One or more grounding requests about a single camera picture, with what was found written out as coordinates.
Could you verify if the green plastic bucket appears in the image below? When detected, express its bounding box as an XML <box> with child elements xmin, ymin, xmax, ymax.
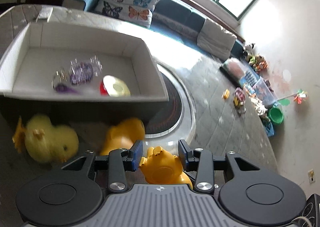
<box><xmin>268</xmin><ymin>107</ymin><xmax>284</xmax><ymax>125</ymax></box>

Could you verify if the yellow rubber duck toy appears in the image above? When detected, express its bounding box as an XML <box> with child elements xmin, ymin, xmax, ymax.
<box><xmin>12</xmin><ymin>114</ymin><xmax>79</xmax><ymax>164</ymax></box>

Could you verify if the red yellow round toy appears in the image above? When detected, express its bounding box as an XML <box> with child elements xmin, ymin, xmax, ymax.
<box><xmin>99</xmin><ymin>75</ymin><xmax>131</xmax><ymax>97</ymax></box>

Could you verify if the blue sofa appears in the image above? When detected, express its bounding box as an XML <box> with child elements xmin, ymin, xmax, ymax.
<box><xmin>62</xmin><ymin>0</ymin><xmax>242</xmax><ymax>57</ymax></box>

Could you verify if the small yellow duck toy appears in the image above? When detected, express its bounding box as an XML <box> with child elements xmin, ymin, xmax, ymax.
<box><xmin>139</xmin><ymin>146</ymin><xmax>193</xmax><ymax>189</ymax></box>

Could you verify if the white cardboard box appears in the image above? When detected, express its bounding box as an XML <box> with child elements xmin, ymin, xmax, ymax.
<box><xmin>1</xmin><ymin>23</ymin><xmax>168</xmax><ymax>103</ymax></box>

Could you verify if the pink yellow floor toy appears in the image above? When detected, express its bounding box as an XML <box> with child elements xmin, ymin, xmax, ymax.
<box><xmin>233</xmin><ymin>87</ymin><xmax>246</xmax><ymax>115</ymax></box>

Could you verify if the small yellow toy car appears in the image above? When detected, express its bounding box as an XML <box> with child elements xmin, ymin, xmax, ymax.
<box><xmin>222</xmin><ymin>89</ymin><xmax>230</xmax><ymax>99</ymax></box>

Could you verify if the stuffed plush toys pile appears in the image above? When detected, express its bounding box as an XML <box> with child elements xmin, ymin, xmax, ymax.
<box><xmin>243</xmin><ymin>43</ymin><xmax>268</xmax><ymax>73</ymax></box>

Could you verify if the colourful pinwheel toy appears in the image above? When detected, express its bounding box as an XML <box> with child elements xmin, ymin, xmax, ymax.
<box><xmin>276</xmin><ymin>89</ymin><xmax>308</xmax><ymax>106</ymax></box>

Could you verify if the packaged bedding bag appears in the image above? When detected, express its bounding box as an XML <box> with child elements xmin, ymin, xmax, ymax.
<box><xmin>219</xmin><ymin>57</ymin><xmax>248</xmax><ymax>85</ymax></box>

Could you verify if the clear plastic storage bin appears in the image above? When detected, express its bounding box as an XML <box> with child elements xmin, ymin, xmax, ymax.
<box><xmin>253</xmin><ymin>78</ymin><xmax>276</xmax><ymax>107</ymax></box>

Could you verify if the orange yellow duck toy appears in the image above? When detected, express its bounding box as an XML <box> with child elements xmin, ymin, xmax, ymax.
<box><xmin>99</xmin><ymin>118</ymin><xmax>145</xmax><ymax>156</ymax></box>

